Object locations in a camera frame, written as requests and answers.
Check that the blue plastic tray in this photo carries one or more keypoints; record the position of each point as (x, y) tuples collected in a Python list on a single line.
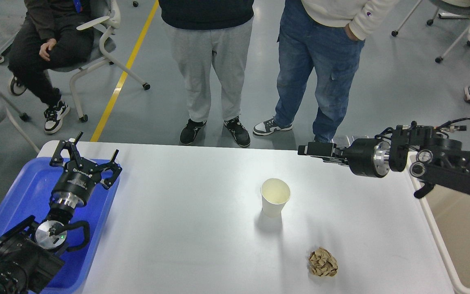
[(30, 195)]

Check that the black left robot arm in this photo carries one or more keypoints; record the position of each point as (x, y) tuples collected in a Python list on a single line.
[(51, 221)]

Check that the metal floor plate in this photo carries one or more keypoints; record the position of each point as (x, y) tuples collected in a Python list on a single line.
[(355, 137), (341, 140)]

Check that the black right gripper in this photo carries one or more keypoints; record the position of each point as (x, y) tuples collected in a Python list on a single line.
[(364, 157)]

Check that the metal floor plate left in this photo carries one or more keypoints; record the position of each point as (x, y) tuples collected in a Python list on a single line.
[(341, 140)]

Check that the seated person in black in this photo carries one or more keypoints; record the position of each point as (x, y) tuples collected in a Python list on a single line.
[(49, 39)]

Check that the crumpled brown paper ball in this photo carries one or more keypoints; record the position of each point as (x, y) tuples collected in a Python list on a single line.
[(322, 263)]

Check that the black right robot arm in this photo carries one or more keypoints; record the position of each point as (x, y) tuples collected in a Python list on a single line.
[(439, 159)]

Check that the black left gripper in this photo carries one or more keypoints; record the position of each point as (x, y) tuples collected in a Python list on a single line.
[(74, 183)]

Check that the beige plastic bin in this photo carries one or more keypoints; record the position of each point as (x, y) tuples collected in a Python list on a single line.
[(448, 215)]

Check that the person in blue jeans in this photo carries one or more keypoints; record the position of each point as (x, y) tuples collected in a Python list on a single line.
[(325, 37)]

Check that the white chair top right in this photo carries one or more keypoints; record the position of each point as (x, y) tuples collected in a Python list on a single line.
[(433, 30)]

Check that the grey office chair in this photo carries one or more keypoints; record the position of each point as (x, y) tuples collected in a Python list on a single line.
[(105, 19)]

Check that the person in grey sweatpants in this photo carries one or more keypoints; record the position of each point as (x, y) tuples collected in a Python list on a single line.
[(206, 35)]

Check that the white paper cup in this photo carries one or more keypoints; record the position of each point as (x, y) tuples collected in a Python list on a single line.
[(275, 194)]

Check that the metal floor plate right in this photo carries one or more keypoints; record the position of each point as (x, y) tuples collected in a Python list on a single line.
[(355, 137)]

